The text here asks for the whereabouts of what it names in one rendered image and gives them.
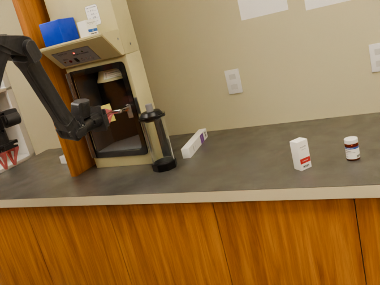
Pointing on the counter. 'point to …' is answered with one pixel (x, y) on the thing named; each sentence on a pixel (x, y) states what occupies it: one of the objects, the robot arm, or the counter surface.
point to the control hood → (104, 47)
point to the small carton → (87, 27)
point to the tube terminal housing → (108, 18)
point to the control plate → (76, 56)
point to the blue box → (59, 31)
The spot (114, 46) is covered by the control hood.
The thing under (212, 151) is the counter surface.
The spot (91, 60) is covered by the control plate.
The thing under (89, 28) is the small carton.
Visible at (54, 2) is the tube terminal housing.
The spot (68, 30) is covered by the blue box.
